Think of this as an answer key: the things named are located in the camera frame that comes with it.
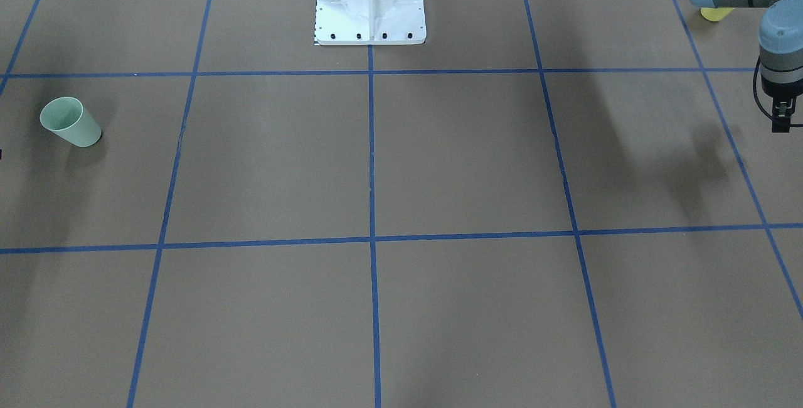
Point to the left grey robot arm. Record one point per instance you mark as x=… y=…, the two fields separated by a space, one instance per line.
x=779 y=38

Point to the yellow plastic cup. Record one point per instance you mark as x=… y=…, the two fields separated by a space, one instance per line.
x=715 y=15

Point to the green plastic cup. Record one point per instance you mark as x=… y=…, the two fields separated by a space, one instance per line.
x=70 y=120

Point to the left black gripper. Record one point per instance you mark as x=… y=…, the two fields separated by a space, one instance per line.
x=782 y=88

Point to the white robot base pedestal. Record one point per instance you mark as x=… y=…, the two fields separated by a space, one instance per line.
x=370 y=22

